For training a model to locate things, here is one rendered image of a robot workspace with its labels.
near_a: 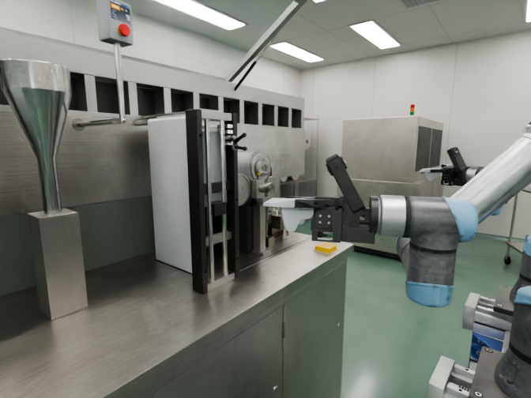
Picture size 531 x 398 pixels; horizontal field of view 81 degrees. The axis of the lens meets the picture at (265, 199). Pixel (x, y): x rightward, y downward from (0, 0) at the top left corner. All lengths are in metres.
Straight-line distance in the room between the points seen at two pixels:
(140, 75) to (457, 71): 4.89
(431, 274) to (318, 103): 5.85
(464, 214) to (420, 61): 5.25
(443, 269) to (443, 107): 5.05
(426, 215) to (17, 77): 0.89
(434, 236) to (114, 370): 0.65
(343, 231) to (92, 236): 0.94
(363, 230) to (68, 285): 0.76
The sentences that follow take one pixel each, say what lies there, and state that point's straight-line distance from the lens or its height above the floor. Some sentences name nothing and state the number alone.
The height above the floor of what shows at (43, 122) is 1.40.
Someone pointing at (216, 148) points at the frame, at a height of 1.33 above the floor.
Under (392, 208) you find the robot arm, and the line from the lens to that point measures 0.58.
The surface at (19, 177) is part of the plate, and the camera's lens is 1.19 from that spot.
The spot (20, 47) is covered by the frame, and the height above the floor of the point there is 1.62.
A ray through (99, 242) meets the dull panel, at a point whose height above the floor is 1.00.
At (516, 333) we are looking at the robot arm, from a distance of 0.90.
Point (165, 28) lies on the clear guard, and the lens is 1.33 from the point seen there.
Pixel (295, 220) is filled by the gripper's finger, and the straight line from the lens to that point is 0.56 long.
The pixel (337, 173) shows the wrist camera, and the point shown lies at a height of 1.29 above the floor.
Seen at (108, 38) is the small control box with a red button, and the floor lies 1.61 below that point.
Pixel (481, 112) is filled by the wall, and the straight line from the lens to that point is 5.54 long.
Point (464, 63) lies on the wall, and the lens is 5.67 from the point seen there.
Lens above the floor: 1.34
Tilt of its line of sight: 10 degrees down
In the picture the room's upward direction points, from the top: straight up
